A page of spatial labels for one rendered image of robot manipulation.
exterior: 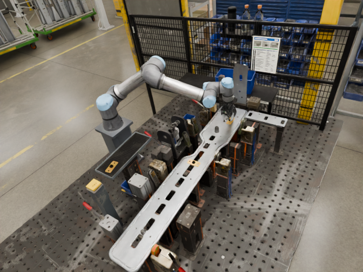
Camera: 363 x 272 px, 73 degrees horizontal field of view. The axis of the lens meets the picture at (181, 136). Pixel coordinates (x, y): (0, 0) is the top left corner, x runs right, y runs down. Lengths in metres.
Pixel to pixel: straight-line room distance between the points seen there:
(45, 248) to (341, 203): 2.49
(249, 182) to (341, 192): 1.26
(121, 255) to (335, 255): 1.77
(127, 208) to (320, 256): 1.60
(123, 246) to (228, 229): 0.66
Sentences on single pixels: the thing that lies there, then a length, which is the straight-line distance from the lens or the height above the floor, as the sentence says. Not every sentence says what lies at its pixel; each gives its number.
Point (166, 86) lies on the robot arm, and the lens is 1.51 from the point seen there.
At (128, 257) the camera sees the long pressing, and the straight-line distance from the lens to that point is 1.34.
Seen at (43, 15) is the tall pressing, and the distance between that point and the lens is 8.99.
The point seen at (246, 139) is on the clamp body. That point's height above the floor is 0.96.
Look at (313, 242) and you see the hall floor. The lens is 2.53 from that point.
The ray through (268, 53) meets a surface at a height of 1.32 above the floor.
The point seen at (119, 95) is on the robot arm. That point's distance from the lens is 1.82.
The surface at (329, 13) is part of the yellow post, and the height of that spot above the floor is 1.61.
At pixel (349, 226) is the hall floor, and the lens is 2.72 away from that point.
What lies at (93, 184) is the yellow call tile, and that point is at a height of 1.16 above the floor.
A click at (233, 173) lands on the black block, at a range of 1.90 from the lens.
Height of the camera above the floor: 2.18
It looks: 41 degrees down
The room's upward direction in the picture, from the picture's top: 9 degrees counter-clockwise
